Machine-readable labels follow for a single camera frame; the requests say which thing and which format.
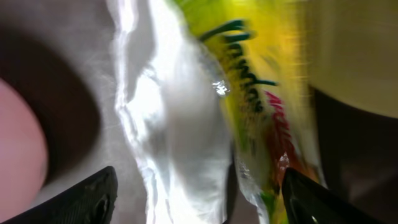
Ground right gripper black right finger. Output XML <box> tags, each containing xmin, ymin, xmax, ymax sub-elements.
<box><xmin>282</xmin><ymin>167</ymin><xmax>381</xmax><ymax>224</ymax></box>

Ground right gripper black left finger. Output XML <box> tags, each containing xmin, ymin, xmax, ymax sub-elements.
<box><xmin>2</xmin><ymin>166</ymin><xmax>118</xmax><ymax>224</ymax></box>

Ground pink bowl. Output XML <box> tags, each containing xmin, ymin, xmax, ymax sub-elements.
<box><xmin>1</xmin><ymin>80</ymin><xmax>48</xmax><ymax>222</ymax></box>

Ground white napkin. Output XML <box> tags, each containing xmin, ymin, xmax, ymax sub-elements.
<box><xmin>30</xmin><ymin>0</ymin><xmax>262</xmax><ymax>224</ymax></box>

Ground green yellow snack wrapper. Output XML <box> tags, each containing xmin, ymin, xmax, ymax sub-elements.
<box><xmin>175</xmin><ymin>0</ymin><xmax>323</xmax><ymax>223</ymax></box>

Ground brown serving tray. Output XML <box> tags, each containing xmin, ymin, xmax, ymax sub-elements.
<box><xmin>1</xmin><ymin>25</ymin><xmax>397</xmax><ymax>223</ymax></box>

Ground yellow plate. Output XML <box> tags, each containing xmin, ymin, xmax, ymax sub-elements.
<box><xmin>308</xmin><ymin>0</ymin><xmax>397</xmax><ymax>118</ymax></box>

